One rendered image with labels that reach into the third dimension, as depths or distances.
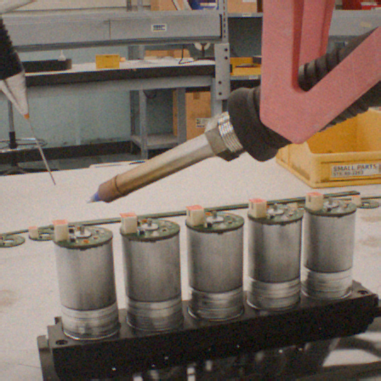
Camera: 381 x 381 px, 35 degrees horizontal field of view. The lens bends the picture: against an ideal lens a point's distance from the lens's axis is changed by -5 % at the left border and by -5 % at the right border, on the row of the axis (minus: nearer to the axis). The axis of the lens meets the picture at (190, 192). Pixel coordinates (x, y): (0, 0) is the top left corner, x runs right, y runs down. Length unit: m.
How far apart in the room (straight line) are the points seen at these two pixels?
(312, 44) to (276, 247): 0.10
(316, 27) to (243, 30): 4.69
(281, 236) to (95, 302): 0.08
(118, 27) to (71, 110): 2.20
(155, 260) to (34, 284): 0.14
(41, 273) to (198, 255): 0.15
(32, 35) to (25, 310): 2.17
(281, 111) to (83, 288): 0.11
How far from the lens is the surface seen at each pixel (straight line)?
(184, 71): 2.60
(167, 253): 0.25
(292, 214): 0.28
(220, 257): 0.26
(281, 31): 0.18
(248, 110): 0.19
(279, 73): 0.18
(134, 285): 0.26
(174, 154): 0.21
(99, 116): 4.67
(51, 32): 2.48
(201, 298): 0.27
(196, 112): 4.37
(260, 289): 0.28
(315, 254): 0.29
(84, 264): 0.25
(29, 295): 0.36
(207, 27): 2.59
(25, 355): 0.30
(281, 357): 0.26
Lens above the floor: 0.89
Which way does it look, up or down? 15 degrees down
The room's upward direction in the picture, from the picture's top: 2 degrees counter-clockwise
